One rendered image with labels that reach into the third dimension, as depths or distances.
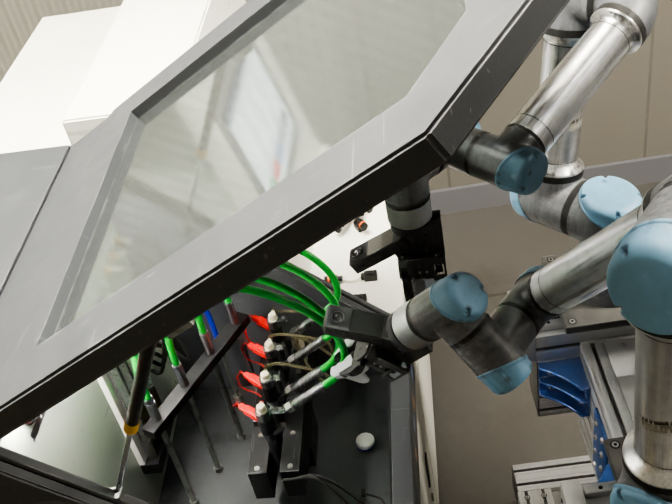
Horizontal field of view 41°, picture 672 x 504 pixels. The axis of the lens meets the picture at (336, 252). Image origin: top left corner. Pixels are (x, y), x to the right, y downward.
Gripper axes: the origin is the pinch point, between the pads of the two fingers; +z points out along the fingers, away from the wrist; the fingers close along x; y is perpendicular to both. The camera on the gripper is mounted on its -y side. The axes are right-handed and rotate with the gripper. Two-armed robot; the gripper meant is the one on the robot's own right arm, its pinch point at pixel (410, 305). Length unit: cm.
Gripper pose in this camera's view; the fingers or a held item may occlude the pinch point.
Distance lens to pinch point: 162.0
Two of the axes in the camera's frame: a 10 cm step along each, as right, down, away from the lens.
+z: 1.6, 7.6, 6.3
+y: 9.9, -1.0, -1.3
